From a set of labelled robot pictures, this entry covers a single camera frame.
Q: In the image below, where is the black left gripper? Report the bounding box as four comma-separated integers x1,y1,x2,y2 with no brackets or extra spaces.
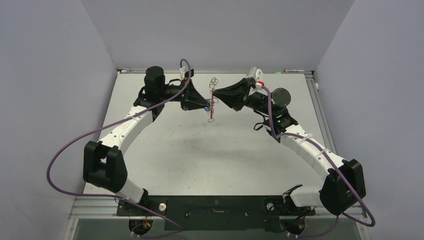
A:
158,77,210,112

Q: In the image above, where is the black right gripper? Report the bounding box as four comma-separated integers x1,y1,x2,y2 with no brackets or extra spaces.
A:
214,78,276,117

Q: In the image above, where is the red and steel key holder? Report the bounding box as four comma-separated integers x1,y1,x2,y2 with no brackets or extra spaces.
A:
207,77,219,123

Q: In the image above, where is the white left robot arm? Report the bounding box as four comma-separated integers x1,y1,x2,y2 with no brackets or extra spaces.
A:
82,66,209,215

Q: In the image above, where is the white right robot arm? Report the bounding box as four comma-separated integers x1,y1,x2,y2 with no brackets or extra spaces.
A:
213,78,366,216

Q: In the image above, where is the marker pen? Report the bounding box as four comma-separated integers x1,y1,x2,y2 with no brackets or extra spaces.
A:
283,69,306,74

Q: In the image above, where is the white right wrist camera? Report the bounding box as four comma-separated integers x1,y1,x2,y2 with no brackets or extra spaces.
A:
245,66,264,91

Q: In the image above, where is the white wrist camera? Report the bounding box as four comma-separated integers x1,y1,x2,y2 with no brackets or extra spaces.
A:
179,66,195,81
245,66,264,91

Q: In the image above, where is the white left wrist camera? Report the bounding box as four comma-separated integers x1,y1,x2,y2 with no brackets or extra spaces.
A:
179,66,195,81

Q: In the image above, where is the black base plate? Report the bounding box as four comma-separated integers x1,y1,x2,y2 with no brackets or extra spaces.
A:
116,195,316,232

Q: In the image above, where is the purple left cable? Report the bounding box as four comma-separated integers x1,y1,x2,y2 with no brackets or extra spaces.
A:
45,58,193,239

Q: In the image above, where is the purple cable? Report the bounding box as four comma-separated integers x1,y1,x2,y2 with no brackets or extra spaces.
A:
261,86,376,239
45,58,193,239

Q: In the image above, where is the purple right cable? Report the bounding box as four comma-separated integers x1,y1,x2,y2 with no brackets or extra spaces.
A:
261,86,376,239

